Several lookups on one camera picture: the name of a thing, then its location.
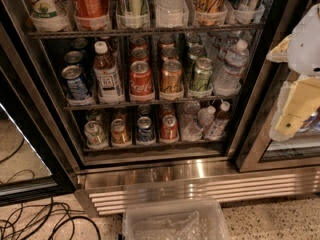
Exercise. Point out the gold caffeine-free coke can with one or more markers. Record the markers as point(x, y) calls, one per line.
point(171, 75)

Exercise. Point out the left water bottle bottom shelf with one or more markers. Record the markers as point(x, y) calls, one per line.
point(194, 130)

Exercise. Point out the clear plastic bin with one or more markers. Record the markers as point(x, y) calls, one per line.
point(189, 219)

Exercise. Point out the orange gold can bottom shelf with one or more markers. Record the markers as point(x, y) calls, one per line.
point(119, 132)

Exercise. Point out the gold can top shelf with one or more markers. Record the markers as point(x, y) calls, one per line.
point(209, 12)

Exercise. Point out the green soda can front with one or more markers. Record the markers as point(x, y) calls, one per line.
point(202, 72)

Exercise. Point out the green white can bottom shelf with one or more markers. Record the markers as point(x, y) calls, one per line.
point(94, 133)

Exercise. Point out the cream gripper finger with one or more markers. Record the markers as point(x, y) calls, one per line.
point(279, 53)
point(297, 101)

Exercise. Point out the blue pepsi can front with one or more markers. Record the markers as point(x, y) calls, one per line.
point(75, 81)

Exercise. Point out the clear water bottle top shelf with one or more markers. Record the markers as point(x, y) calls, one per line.
point(169, 13)

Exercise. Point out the open glass fridge door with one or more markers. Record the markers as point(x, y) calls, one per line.
point(29, 166)

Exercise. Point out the blue can behind right door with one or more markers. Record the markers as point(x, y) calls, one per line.
point(312, 123)

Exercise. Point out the orange soda can top shelf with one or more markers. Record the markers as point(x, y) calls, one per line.
point(91, 15)

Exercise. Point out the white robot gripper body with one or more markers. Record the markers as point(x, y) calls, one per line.
point(305, 49)

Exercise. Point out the red coca-cola can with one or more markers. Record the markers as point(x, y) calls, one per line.
point(140, 79)

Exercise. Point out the right glass fridge door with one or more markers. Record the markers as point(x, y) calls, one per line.
point(297, 100)

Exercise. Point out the iced tea bottle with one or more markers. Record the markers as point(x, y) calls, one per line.
point(106, 71)

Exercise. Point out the red can bottom shelf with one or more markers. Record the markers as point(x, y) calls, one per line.
point(169, 128)

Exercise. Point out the blue pepsi can bottom shelf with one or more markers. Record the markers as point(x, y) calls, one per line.
point(145, 131)

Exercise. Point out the water bottle middle shelf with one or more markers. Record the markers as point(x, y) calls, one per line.
point(233, 66)

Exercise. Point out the right water bottle bottom shelf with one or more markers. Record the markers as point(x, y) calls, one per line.
point(215, 130)

